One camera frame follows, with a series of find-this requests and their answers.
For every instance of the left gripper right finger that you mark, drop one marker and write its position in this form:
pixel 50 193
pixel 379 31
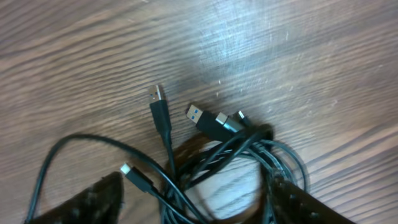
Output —
pixel 292 205

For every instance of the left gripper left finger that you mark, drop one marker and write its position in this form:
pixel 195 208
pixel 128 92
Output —
pixel 98 204

